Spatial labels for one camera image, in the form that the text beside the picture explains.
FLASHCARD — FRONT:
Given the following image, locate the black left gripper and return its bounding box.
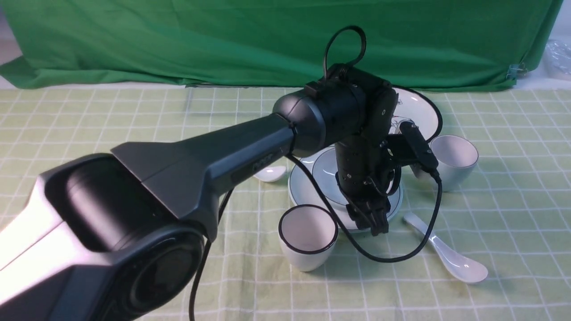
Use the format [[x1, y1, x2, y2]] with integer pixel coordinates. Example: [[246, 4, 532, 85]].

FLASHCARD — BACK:
[[335, 134, 398, 236]]

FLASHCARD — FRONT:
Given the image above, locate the grey-rimmed white cup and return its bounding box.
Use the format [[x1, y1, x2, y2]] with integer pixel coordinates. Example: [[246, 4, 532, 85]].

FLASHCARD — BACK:
[[428, 135, 479, 192]]

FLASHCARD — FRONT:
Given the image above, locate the plain white ceramic spoon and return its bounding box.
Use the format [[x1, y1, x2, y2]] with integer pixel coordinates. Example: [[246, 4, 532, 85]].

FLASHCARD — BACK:
[[402, 213, 488, 284]]

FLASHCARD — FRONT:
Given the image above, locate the wide grey-rimmed white bowl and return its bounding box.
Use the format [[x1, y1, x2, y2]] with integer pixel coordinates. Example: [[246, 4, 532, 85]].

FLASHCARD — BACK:
[[300, 148, 403, 217]]

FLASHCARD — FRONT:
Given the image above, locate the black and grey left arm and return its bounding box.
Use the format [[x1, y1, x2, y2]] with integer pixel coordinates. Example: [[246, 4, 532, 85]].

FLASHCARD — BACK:
[[0, 64, 398, 321]]

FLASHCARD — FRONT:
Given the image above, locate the black-rimmed white cup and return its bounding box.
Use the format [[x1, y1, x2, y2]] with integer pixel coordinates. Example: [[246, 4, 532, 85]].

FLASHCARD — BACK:
[[278, 204, 339, 272]]

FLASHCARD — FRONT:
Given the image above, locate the illustrated black-rimmed white plate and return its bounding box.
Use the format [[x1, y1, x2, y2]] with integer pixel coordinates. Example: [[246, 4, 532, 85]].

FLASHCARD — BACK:
[[389, 85, 443, 142]]

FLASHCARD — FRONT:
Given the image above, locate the light green checked tablecloth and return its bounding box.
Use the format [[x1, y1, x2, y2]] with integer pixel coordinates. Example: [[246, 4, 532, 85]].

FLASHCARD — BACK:
[[0, 87, 571, 321]]

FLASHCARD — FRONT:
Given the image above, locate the green backdrop cloth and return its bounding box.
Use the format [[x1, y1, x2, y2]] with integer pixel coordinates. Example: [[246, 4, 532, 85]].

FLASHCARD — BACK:
[[1, 0, 562, 92]]

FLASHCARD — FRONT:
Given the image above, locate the metal clip on backdrop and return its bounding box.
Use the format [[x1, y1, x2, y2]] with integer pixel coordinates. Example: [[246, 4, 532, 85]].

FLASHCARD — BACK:
[[505, 63, 528, 81]]

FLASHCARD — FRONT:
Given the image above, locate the clear plastic wrap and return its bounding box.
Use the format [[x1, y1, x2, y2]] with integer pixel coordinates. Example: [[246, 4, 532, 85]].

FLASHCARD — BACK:
[[544, 39, 571, 81]]

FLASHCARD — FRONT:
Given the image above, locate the black camera cable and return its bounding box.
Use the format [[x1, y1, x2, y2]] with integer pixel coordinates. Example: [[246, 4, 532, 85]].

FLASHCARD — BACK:
[[188, 25, 443, 321]]

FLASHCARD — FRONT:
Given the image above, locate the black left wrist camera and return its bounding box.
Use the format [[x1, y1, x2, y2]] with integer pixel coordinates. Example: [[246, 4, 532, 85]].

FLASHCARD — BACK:
[[387, 120, 439, 174]]

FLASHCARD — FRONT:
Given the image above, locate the patterned-handle white ceramic spoon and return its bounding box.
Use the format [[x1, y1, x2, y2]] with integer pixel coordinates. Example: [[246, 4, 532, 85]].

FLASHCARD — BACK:
[[253, 166, 287, 183]]

